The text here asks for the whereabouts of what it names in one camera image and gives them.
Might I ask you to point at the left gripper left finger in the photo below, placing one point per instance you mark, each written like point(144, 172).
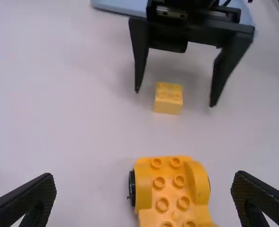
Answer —
point(23, 203)

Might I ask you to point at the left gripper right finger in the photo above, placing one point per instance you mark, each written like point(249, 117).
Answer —
point(264, 203)

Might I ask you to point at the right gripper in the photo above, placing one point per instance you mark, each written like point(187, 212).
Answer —
point(170, 33)

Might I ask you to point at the yellow toy car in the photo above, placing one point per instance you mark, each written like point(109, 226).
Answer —
point(172, 196)

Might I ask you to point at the yellow toy brick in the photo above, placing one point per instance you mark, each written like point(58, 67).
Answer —
point(168, 104)

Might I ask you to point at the blue mat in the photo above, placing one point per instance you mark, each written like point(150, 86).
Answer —
point(120, 6)

